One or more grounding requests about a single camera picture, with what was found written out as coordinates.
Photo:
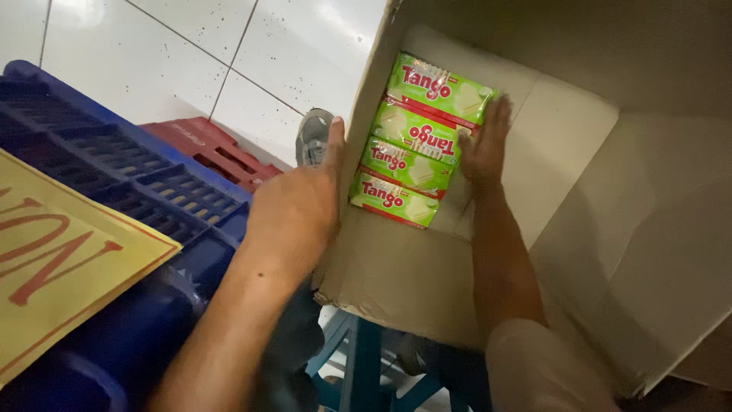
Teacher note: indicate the person's left hand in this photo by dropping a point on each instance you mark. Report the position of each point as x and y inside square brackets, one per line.
[291, 217]

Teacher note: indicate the person's right hand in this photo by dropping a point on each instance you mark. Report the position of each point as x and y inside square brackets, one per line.
[486, 157]

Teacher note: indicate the green wafer packet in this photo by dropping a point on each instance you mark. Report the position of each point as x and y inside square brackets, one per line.
[403, 167]
[417, 133]
[437, 88]
[392, 199]

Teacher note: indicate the brown cardboard carton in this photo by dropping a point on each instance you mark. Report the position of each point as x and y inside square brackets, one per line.
[577, 189]

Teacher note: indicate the person's grey shoe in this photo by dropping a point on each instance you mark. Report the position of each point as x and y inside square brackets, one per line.
[313, 137]

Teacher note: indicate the red plastic crate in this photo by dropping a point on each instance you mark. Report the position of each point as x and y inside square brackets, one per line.
[211, 147]

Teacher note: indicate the person's dark trousers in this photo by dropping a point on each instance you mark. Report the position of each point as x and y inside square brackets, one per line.
[286, 355]

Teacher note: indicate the blue plastic crate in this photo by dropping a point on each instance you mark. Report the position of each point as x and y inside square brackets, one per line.
[137, 171]

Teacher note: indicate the yellow sign with red letters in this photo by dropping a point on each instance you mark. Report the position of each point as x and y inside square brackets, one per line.
[68, 257]

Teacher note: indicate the blue stool frame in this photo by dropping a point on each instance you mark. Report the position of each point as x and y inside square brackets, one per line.
[363, 360]

